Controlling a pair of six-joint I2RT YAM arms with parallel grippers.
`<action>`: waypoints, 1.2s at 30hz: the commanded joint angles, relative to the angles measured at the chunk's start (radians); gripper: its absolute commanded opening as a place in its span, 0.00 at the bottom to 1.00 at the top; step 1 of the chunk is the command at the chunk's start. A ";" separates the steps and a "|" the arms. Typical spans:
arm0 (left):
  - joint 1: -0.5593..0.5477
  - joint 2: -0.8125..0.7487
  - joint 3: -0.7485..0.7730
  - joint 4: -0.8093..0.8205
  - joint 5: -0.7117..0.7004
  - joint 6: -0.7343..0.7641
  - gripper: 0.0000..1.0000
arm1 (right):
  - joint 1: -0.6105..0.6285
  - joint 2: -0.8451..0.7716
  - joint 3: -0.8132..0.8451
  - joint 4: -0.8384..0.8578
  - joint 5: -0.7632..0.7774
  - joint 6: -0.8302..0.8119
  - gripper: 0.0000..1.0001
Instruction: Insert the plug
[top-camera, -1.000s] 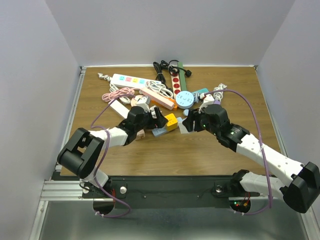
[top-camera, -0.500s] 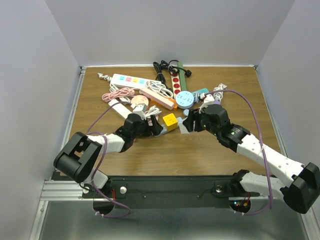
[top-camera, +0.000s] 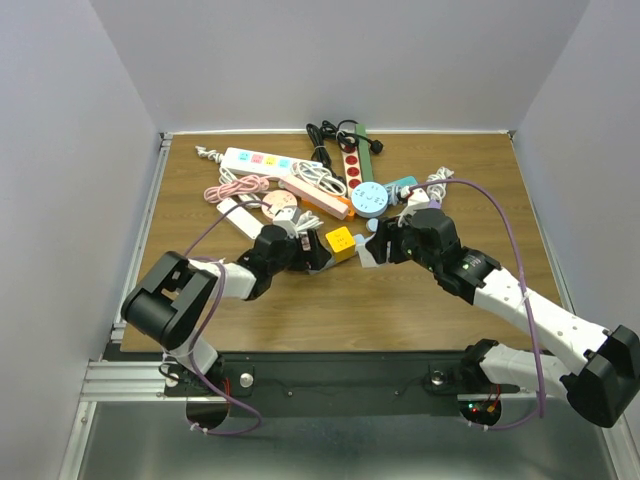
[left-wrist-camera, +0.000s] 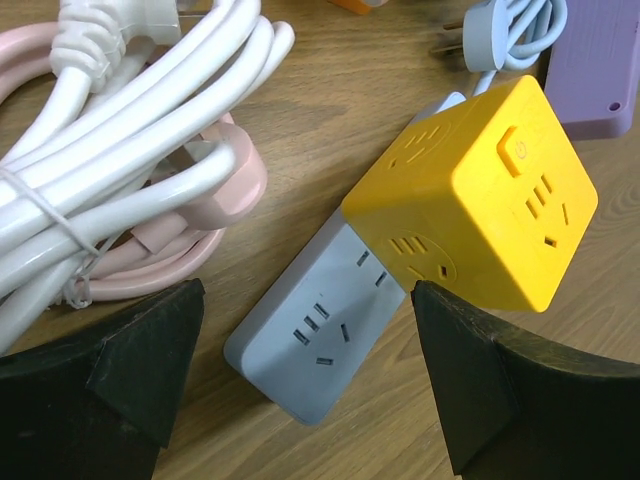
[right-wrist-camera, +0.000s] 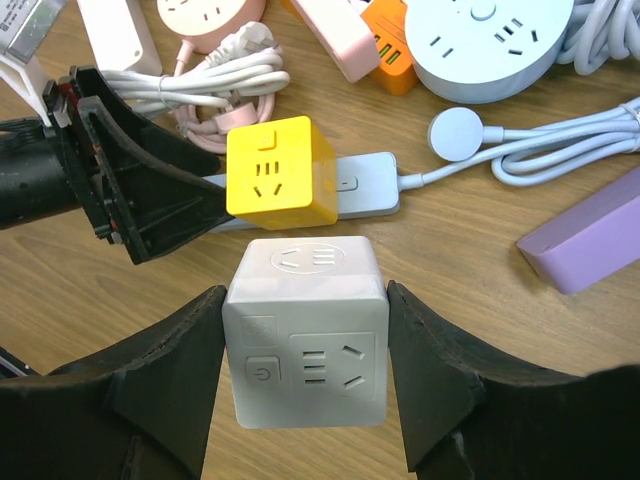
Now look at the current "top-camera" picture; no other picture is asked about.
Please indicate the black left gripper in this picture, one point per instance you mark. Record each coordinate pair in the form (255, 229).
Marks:
(317, 256)

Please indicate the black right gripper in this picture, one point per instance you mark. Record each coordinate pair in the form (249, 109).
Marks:
(388, 230)

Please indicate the yellow cube socket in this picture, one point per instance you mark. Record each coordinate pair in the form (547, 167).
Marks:
(341, 243)

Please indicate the light blue power strip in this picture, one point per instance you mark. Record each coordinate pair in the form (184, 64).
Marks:
(365, 258)

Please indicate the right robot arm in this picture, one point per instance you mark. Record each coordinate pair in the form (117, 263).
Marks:
(596, 370)

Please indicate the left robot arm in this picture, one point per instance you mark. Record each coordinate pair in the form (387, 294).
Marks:
(167, 304)

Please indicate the light blue round socket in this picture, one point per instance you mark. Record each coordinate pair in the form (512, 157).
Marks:
(369, 199)

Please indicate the orange power strip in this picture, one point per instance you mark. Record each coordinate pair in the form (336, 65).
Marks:
(340, 208)

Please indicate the pink power strip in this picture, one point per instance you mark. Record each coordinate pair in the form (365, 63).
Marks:
(304, 190)

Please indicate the pink round socket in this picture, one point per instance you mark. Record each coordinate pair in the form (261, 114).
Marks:
(276, 200)

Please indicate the teal usb power strip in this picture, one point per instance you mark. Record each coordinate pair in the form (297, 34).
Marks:
(406, 181)

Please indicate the plain white power strip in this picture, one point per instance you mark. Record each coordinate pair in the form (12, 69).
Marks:
(240, 218)

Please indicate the red and cream power strip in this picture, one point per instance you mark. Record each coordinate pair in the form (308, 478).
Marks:
(351, 161)

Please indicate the green power strip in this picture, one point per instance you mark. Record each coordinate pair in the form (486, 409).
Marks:
(364, 153)

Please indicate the white strip with coloured sockets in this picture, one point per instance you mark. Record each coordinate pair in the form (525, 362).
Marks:
(247, 162)

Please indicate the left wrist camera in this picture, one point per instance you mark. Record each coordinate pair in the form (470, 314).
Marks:
(287, 218)

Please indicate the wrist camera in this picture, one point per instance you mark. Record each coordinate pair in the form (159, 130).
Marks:
(416, 199)
(287, 218)

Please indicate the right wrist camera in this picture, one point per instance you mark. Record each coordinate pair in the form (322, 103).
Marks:
(416, 199)

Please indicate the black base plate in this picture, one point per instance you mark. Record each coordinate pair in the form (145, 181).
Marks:
(333, 384)

